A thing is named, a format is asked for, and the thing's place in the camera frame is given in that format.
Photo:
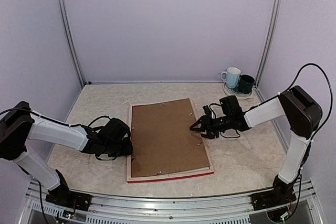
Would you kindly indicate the white plate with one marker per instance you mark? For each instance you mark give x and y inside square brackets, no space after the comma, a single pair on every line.
[238,95]

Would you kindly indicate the brown frame backing board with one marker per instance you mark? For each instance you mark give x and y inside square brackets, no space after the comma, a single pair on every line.
[168,137]

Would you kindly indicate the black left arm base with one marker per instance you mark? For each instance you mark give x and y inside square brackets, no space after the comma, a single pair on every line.
[63,196]

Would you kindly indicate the aluminium front rail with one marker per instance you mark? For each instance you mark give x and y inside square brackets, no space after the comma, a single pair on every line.
[232,208]

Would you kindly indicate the aluminium corner post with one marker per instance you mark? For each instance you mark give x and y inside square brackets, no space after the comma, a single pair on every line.
[269,37]
[70,42]

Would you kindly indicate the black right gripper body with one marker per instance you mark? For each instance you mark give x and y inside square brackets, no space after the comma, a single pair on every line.
[220,125]

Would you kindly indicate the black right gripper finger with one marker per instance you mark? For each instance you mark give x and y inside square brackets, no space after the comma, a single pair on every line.
[210,135]
[198,125]

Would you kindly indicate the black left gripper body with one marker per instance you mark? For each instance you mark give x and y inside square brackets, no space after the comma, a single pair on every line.
[113,149]

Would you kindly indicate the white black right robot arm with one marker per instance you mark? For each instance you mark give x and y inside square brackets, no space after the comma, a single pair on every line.
[302,113]

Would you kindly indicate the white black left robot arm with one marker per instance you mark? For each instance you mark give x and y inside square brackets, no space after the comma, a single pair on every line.
[20,124]

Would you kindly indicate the dark green mug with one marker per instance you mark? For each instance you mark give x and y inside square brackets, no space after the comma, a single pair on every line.
[245,84]

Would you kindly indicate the right aluminium corner post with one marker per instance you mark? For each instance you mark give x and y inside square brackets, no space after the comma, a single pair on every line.
[269,37]

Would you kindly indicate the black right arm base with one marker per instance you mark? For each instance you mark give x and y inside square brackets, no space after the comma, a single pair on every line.
[280,194]

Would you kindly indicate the light blue mug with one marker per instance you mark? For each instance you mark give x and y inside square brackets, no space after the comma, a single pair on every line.
[231,77]

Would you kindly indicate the left aluminium corner post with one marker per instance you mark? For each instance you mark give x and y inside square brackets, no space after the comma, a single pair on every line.
[70,42]

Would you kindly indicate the red wooden picture frame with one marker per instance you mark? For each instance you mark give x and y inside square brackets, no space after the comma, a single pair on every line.
[170,178]

